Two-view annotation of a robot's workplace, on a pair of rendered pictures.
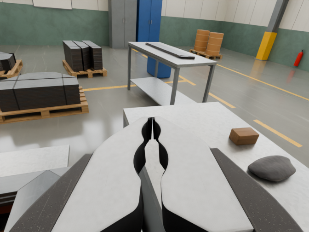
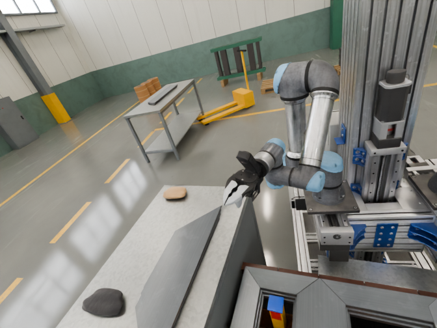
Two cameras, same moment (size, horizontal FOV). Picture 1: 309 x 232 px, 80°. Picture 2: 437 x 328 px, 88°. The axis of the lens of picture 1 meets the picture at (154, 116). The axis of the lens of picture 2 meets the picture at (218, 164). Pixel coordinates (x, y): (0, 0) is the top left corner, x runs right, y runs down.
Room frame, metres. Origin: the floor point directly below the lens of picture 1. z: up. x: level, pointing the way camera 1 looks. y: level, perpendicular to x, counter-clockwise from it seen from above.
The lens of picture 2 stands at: (0.43, 0.39, 1.89)
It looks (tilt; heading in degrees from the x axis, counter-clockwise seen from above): 32 degrees down; 229
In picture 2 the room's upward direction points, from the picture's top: 17 degrees counter-clockwise
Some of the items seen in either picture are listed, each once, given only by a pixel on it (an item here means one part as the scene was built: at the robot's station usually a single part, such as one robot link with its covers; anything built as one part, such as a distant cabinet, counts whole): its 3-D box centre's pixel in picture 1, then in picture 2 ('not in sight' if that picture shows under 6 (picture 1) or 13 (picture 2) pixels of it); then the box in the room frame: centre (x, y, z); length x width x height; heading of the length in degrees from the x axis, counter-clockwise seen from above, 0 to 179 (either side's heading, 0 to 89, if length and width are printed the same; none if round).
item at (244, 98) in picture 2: not in sight; (220, 88); (-3.40, -3.17, 0.61); 1.42 x 0.56 x 1.22; 155
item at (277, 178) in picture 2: not in sight; (278, 174); (-0.19, 0.00, 1.34); 0.11 x 0.08 x 0.11; 93
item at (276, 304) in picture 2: not in sight; (276, 304); (0.08, 0.08, 0.88); 0.06 x 0.06 x 0.02; 21
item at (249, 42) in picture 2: not in sight; (238, 62); (-5.79, -4.38, 0.58); 1.60 x 0.60 x 1.17; 115
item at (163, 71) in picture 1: (159, 64); not in sight; (4.93, 0.01, 0.29); 0.61 x 0.43 x 0.57; 28
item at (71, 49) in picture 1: (82, 57); not in sight; (4.66, 1.93, 0.32); 1.20 x 0.80 x 0.65; 35
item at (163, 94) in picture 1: (163, 77); not in sight; (3.21, -0.09, 0.49); 1.60 x 0.70 x 0.99; 33
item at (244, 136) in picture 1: (243, 136); not in sight; (0.68, -0.40, 1.07); 0.10 x 0.06 x 0.05; 107
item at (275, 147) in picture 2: not in sight; (271, 153); (-0.19, -0.02, 1.43); 0.11 x 0.08 x 0.09; 3
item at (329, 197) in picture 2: not in sight; (328, 187); (-0.46, 0.10, 1.09); 0.15 x 0.15 x 0.10
